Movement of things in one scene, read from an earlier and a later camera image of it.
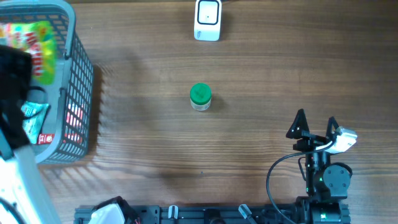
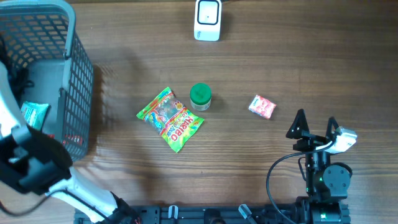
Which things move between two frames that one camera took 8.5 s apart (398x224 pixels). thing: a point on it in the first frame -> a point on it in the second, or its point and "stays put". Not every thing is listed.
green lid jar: [201, 96] stays put
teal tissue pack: [32, 125] stays put
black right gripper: [310, 140] stays put
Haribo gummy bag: [37, 38] -> [168, 116]
